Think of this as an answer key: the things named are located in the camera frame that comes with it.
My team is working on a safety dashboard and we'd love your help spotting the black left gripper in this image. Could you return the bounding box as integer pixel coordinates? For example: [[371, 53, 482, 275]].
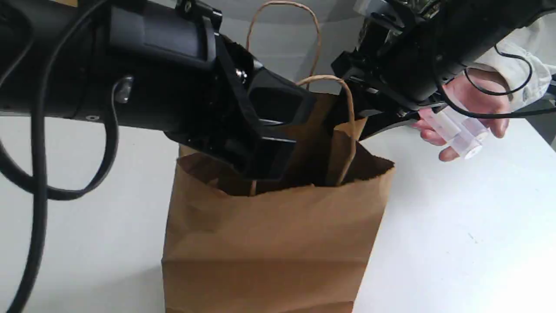
[[109, 0, 316, 180]]

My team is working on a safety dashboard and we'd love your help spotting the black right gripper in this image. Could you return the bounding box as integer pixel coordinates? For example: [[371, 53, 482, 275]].
[[331, 9, 447, 140]]

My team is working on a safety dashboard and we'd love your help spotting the orange-capped clear tube front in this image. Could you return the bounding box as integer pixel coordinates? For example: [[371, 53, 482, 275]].
[[419, 108, 483, 159]]

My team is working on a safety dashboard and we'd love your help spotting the orange-capped clear tube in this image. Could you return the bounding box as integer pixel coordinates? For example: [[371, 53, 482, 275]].
[[419, 108, 483, 159], [442, 106, 489, 143]]

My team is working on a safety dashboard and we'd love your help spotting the brown paper bag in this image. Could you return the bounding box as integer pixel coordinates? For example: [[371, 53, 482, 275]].
[[162, 69, 394, 313]]

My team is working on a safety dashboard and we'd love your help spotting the white-sleeved forearm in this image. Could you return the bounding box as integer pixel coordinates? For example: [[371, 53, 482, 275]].
[[471, 13, 556, 111]]

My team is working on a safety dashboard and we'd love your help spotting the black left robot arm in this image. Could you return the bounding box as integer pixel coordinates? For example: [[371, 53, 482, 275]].
[[45, 0, 316, 180]]

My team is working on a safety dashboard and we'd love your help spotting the person's hand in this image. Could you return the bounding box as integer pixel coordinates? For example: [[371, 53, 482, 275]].
[[411, 69, 510, 162]]

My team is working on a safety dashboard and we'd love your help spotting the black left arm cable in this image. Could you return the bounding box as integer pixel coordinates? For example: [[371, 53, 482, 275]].
[[0, 0, 122, 313]]

